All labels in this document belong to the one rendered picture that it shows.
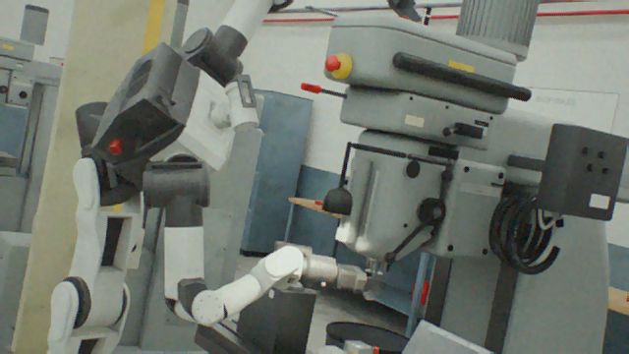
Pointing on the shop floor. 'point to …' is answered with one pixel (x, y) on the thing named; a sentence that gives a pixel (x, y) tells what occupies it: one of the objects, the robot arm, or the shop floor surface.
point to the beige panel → (65, 154)
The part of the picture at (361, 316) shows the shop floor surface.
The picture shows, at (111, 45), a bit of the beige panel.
